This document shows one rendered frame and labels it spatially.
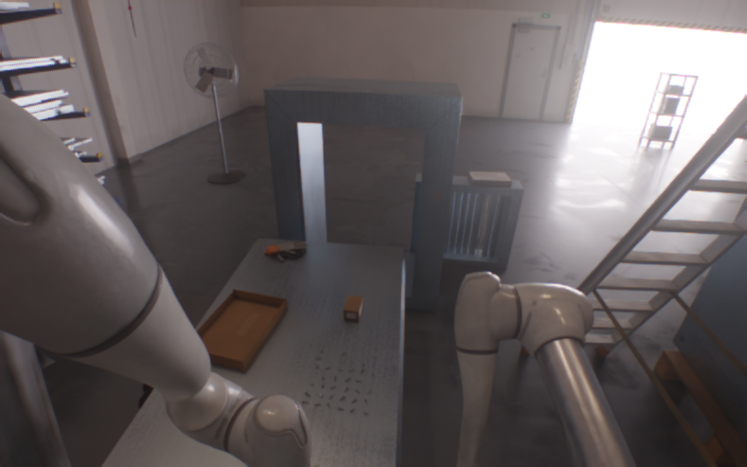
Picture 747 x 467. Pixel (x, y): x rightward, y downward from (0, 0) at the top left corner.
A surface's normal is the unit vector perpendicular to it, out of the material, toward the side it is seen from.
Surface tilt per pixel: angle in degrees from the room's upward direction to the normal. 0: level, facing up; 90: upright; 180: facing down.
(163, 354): 104
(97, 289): 93
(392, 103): 90
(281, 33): 90
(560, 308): 17
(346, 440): 0
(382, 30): 90
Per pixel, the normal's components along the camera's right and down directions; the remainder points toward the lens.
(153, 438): 0.02, -0.88
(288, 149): -0.14, 0.47
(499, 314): -0.15, -0.11
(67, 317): 0.58, 0.55
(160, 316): 0.99, 0.16
